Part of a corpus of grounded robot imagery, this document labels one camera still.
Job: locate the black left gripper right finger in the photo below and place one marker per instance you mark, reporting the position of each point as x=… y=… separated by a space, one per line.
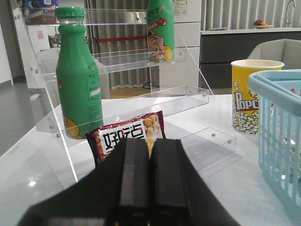
x=178 y=194

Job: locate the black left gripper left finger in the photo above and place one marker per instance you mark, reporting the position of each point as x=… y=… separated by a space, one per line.
x=115 y=193

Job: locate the light blue plastic basket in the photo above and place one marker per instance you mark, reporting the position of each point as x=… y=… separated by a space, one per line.
x=279 y=95

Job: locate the brown cracker snack bag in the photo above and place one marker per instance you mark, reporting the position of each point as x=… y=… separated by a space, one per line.
x=102 y=141

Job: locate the yellow popcorn paper cup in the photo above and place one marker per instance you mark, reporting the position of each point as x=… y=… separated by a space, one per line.
x=245 y=103

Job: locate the clear acrylic left shelf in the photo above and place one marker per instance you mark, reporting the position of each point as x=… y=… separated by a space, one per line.
x=70 y=158

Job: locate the green cap drink bottle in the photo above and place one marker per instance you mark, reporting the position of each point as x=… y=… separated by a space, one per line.
x=77 y=75

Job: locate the white cabinet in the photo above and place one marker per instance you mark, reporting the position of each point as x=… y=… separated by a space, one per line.
x=187 y=26

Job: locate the beige armchair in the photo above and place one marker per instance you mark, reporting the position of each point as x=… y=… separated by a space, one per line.
x=284 y=50

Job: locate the green cartoon drink bottle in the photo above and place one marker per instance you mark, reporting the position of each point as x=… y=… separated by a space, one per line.
x=160 y=30

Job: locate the fruit plate on counter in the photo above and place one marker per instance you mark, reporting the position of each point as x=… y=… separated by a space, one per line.
x=259 y=24

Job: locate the blue snack box top shelf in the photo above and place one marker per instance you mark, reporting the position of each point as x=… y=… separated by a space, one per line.
x=38 y=12

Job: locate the chrome faucet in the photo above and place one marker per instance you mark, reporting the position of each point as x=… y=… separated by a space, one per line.
x=290 y=7

